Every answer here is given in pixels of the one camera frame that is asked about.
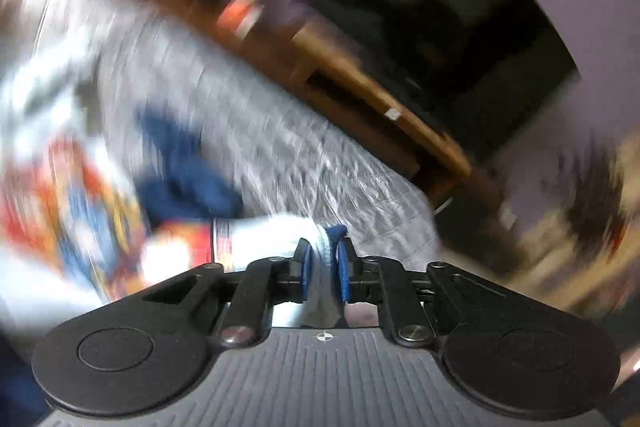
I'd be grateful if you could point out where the black flat screen television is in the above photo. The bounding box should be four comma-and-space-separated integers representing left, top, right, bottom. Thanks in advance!
294, 0, 582, 158

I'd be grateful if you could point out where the wooden television stand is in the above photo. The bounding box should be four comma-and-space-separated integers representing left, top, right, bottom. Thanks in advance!
165, 0, 474, 208

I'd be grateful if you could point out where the silver quilted bedspread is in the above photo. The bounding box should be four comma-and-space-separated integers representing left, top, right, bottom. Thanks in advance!
95, 7, 442, 269

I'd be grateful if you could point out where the dried purple plant in vase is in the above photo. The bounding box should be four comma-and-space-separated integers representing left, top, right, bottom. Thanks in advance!
524, 131, 640, 309

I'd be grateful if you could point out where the orange tissue box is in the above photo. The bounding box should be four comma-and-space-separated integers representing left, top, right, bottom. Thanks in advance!
214, 0, 264, 41

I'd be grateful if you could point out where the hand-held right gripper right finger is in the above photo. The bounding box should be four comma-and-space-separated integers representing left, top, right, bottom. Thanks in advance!
336, 237, 506, 350

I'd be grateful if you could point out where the dark low cabinet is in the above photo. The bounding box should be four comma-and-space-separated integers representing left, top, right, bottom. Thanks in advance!
434, 147, 507, 259

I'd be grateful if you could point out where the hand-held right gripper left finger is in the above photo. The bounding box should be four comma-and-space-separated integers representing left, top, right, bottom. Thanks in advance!
142, 237, 314, 350

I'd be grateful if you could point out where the white printed shirt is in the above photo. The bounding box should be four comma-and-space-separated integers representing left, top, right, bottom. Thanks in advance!
0, 0, 351, 330

